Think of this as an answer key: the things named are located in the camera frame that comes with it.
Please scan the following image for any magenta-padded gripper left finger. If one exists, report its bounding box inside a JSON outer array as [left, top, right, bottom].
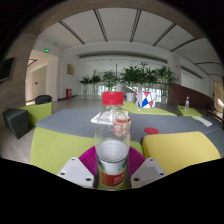
[[57, 145, 100, 189]]

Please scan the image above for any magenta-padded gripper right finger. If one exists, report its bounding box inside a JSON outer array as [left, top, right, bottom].
[[127, 146, 168, 190]]

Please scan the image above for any clear red-capped water bottle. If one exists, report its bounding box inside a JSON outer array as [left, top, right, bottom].
[[94, 91, 132, 191]]

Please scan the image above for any lime green seat cushion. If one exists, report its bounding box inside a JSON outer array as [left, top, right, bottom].
[[30, 126, 144, 176]]

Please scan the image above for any yellow seat cushion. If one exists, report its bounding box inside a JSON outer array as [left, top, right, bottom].
[[142, 130, 222, 176]]

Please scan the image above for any flat round red coaster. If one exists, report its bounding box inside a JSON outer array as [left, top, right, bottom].
[[143, 126, 160, 136]]

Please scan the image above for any large lime green ottoman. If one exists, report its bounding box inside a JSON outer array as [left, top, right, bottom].
[[122, 100, 178, 117]]

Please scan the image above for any white red blue cube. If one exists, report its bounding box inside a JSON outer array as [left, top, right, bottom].
[[134, 90, 157, 109]]

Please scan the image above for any small lime green ottoman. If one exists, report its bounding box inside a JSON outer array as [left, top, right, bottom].
[[176, 105, 203, 118]]

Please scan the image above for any yellow and white leaflet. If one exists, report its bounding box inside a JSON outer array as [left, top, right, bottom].
[[192, 115, 213, 128]]

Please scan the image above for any black ottoman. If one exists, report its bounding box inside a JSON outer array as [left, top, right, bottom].
[[2, 107, 30, 140]]

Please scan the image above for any black chair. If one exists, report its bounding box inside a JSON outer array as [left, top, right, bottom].
[[34, 94, 53, 105]]

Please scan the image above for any group of potted plants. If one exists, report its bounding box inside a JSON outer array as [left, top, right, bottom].
[[79, 61, 178, 104]]

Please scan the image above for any framed wall picture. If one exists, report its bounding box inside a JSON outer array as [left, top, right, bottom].
[[66, 63, 76, 76]]

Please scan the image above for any black wall monitor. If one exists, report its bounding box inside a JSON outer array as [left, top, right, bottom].
[[0, 57, 17, 84]]

